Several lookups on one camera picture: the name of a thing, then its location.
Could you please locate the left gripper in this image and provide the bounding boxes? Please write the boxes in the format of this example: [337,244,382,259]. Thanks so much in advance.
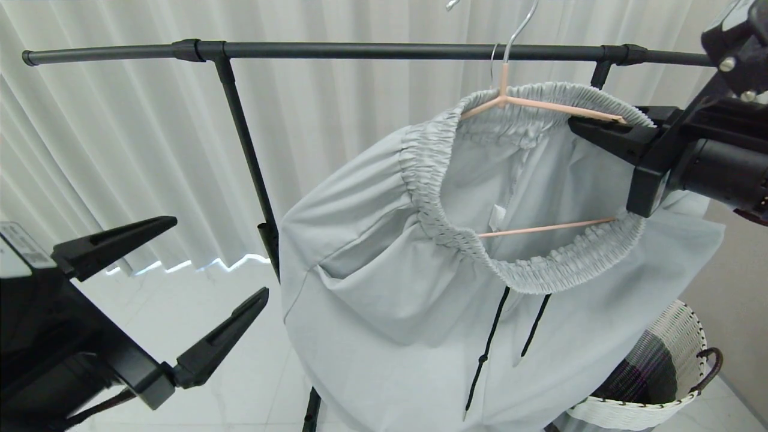
[0,216,269,432]

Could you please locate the white curtain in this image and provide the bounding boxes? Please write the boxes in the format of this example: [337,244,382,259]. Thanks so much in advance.
[0,0,739,277]

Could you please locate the pale grey trousers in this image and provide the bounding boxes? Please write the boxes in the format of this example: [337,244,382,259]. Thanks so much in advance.
[279,81,727,432]

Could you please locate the pink clothes hanger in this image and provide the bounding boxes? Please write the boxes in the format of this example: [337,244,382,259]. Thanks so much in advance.
[445,0,628,238]
[488,42,502,91]

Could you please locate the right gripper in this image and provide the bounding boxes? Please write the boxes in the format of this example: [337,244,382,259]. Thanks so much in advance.
[567,107,768,218]

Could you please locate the black clothes rack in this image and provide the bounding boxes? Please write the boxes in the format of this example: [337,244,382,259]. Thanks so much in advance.
[21,39,715,432]

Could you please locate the white laundry basket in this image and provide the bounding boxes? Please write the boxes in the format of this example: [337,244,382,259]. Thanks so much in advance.
[567,299,724,431]

